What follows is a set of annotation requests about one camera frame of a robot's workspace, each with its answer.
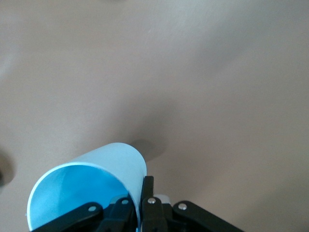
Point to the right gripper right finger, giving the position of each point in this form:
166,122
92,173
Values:
152,212

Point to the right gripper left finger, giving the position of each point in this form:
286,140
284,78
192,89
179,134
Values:
84,213

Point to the blue plastic cup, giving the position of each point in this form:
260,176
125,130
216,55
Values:
120,159

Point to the brown table cloth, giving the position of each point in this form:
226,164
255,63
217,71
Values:
169,72

